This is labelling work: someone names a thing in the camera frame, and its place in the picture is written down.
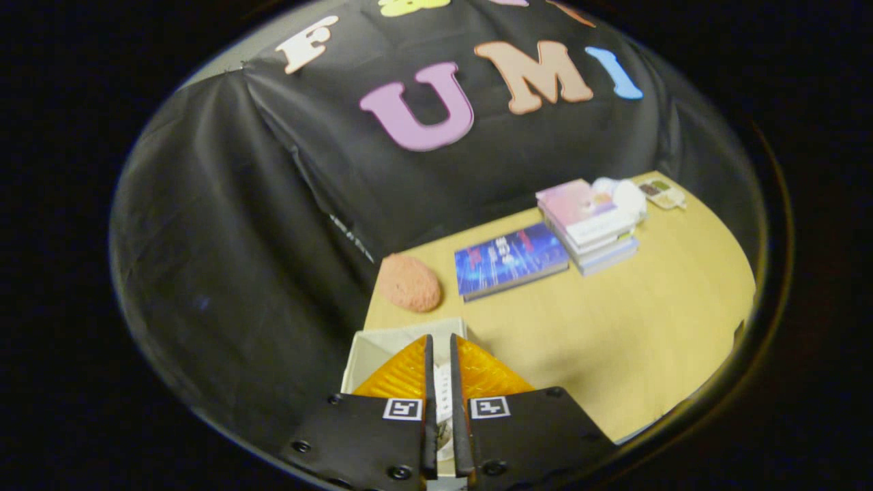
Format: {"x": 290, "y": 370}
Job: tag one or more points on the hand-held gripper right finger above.
{"x": 458, "y": 409}

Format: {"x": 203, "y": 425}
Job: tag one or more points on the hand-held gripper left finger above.
{"x": 430, "y": 409}

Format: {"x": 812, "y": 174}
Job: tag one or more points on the white canvas shoe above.
{"x": 443, "y": 402}

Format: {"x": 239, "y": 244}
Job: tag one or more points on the cream storage box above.
{"x": 378, "y": 351}

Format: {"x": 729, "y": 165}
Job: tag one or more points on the orange sponge ball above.
{"x": 410, "y": 283}

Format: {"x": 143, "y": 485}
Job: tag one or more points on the dark blue book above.
{"x": 508, "y": 259}

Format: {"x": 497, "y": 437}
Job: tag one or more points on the pale blue book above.
{"x": 610, "y": 259}

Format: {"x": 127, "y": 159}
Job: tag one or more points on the white book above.
{"x": 603, "y": 247}

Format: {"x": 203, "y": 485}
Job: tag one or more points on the pink cover book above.
{"x": 580, "y": 208}

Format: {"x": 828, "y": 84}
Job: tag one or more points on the black backdrop cloth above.
{"x": 273, "y": 204}

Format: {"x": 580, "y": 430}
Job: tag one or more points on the white fluffy ball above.
{"x": 627, "y": 194}

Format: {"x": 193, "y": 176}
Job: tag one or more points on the small sectioned snack tray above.
{"x": 661, "y": 193}

